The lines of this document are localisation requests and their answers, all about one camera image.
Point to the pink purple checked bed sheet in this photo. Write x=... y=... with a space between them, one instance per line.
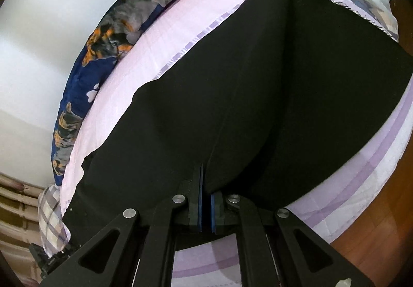
x=180 y=32

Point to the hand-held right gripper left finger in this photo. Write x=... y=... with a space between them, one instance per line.
x=200 y=199

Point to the grey plaid pillow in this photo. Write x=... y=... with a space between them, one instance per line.
x=51 y=216

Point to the black pants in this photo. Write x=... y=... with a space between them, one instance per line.
x=258 y=80

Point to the bamboo rack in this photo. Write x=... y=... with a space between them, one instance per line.
x=16 y=209

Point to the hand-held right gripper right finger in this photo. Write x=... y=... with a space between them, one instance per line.
x=214 y=213

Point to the navy dog print blanket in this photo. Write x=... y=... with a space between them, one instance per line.
x=129 y=15

